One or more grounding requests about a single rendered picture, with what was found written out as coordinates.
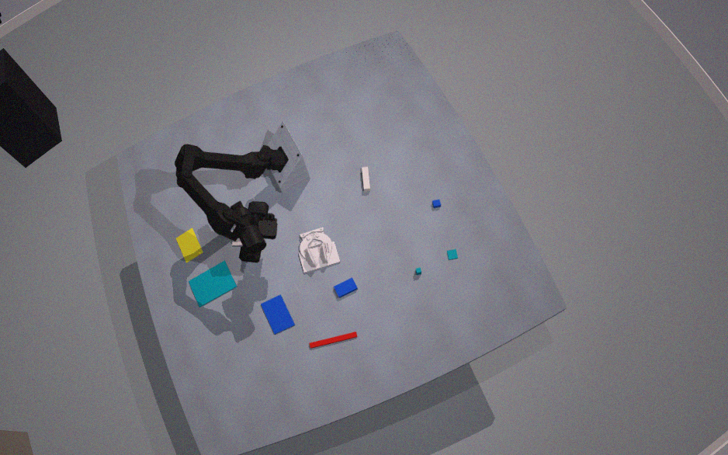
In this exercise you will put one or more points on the red rectangular bar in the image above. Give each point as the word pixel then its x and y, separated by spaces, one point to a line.
pixel 339 338

